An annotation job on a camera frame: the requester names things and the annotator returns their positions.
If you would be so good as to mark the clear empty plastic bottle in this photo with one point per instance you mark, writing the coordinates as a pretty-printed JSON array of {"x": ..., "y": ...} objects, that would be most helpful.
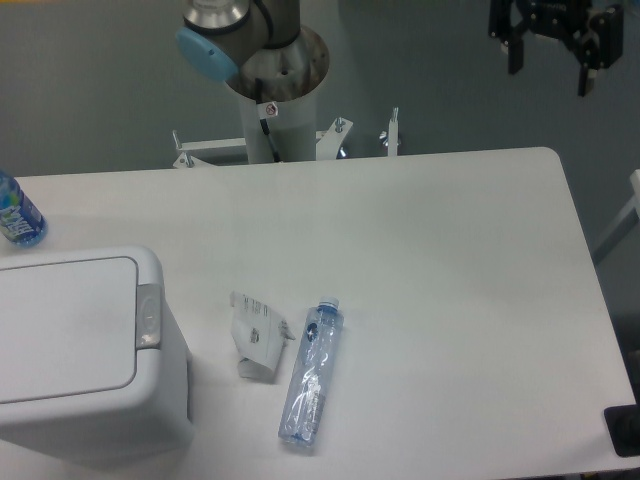
[{"x": 312, "y": 374}]

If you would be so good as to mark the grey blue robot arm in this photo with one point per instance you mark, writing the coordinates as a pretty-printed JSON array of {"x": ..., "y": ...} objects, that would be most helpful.
[{"x": 262, "y": 51}]

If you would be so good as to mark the blue labelled water bottle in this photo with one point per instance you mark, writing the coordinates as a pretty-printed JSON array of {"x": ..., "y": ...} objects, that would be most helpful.
[{"x": 22, "y": 224}]

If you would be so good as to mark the white bracket with bolt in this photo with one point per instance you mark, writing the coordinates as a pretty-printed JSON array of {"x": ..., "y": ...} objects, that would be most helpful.
[{"x": 390, "y": 139}]

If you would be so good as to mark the white frame at right edge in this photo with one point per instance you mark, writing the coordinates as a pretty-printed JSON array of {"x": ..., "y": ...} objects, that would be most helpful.
[{"x": 620, "y": 226}]

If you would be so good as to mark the crumpled white paper carton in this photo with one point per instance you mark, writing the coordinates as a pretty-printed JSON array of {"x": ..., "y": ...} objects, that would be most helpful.
[{"x": 260, "y": 335}]

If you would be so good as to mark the white push-lid trash can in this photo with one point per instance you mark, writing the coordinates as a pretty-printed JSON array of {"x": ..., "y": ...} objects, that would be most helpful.
[{"x": 94, "y": 366}]

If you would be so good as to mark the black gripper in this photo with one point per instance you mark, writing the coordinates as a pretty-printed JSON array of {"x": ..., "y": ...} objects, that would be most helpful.
[{"x": 593, "y": 36}]

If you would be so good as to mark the black clamp at table edge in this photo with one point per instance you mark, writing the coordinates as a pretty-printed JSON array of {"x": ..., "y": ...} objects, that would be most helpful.
[{"x": 623, "y": 426}]

